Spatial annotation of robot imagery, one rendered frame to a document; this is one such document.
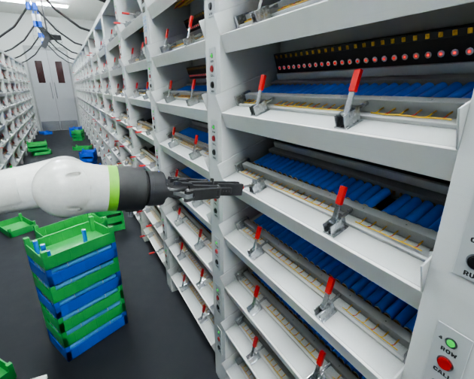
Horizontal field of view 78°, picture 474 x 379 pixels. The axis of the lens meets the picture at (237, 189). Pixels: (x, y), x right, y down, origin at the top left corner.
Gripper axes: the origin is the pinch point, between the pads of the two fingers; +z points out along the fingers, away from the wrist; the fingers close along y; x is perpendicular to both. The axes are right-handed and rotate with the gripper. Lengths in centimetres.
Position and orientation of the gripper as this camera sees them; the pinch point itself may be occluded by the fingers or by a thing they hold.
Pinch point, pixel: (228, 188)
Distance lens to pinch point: 73.1
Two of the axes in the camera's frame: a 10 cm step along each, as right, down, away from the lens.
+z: 8.6, 0.0, 5.2
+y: 4.9, 2.9, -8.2
